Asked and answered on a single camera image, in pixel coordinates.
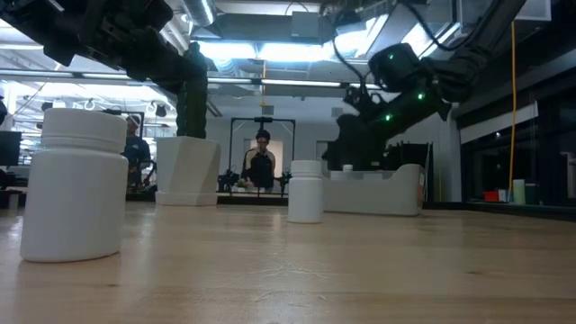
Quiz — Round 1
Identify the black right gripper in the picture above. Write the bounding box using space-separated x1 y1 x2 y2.
321 112 406 171

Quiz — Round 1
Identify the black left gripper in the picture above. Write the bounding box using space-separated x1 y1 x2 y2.
121 26 202 94

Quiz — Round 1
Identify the white plastic basket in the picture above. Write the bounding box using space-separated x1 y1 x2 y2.
322 163 427 217

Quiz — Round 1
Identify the black low cabinet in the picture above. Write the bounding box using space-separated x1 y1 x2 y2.
386 141 431 171

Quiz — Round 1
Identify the green cactus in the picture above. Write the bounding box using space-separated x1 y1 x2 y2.
175 40 209 140

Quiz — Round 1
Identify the person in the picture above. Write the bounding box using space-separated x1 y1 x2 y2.
241 129 277 190
121 114 152 188

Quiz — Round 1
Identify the white faceted plant pot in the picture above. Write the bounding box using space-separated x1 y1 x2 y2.
155 136 222 207

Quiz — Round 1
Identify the grey ceiling box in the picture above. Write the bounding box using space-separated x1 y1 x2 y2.
291 11 321 40

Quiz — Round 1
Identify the pale green cup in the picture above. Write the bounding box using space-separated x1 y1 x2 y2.
512 179 527 205

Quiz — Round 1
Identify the black monitor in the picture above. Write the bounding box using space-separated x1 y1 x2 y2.
0 130 23 167

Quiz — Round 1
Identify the silver ventilation duct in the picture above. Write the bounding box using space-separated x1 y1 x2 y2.
179 0 217 27

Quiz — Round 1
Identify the black gantry frame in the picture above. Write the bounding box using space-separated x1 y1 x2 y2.
228 116 297 199

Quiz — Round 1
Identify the black right camera cable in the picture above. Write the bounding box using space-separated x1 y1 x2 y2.
331 8 374 98

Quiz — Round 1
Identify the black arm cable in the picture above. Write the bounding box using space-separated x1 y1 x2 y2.
400 0 478 51

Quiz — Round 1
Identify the black aluminium table frame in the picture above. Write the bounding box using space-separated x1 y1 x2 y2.
218 193 576 222

